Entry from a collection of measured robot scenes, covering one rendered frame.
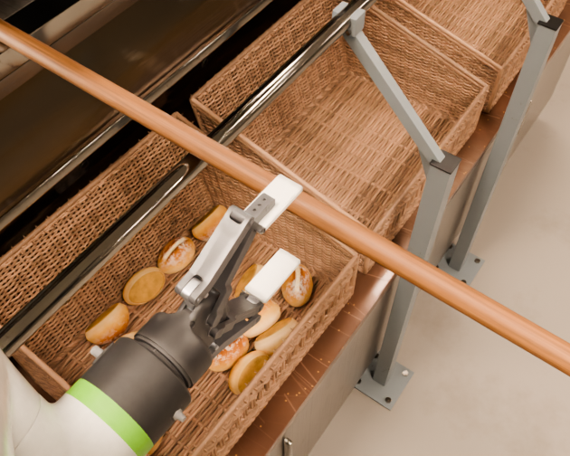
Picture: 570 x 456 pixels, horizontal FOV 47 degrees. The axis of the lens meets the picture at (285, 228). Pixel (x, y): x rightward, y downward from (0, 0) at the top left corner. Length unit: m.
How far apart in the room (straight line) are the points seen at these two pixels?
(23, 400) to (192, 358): 0.15
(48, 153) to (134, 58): 0.24
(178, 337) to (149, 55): 0.79
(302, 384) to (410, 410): 0.68
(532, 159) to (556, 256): 0.43
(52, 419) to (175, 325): 0.13
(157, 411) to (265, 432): 0.71
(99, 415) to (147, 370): 0.05
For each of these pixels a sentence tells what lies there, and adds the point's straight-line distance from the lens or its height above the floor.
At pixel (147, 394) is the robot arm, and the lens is 0.61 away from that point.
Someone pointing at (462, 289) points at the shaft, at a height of 1.21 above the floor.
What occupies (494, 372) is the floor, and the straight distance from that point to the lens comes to 2.08.
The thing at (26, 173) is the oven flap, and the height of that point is 0.97.
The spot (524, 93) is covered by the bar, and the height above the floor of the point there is 0.77.
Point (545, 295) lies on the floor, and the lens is 2.26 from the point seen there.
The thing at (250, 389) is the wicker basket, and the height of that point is 0.73.
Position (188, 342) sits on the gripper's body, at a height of 1.26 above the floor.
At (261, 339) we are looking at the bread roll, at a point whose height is 0.64.
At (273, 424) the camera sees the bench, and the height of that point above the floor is 0.58.
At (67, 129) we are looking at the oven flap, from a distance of 1.23.
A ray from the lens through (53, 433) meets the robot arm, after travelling 0.59.
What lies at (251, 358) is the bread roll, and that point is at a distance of 1.29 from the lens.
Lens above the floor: 1.82
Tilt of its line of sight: 54 degrees down
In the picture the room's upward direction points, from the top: straight up
